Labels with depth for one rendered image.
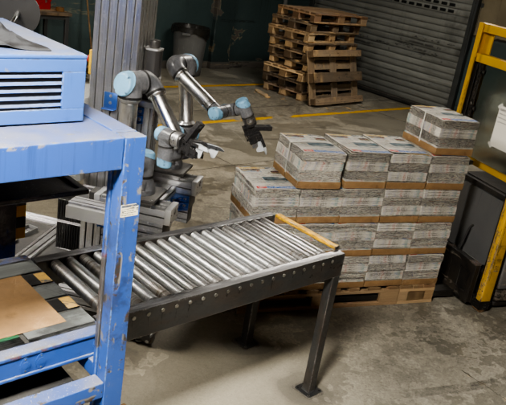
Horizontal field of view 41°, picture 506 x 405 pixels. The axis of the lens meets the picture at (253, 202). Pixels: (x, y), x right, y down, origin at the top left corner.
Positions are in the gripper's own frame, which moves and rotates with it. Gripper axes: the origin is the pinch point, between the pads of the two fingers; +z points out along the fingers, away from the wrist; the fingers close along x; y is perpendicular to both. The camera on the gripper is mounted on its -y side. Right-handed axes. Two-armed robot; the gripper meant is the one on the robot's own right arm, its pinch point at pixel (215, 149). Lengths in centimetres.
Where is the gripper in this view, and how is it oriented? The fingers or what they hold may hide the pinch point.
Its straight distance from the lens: 308.4
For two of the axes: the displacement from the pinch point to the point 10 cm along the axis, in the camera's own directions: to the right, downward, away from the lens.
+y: -2.3, 9.4, 2.5
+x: -5.7, 0.7, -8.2
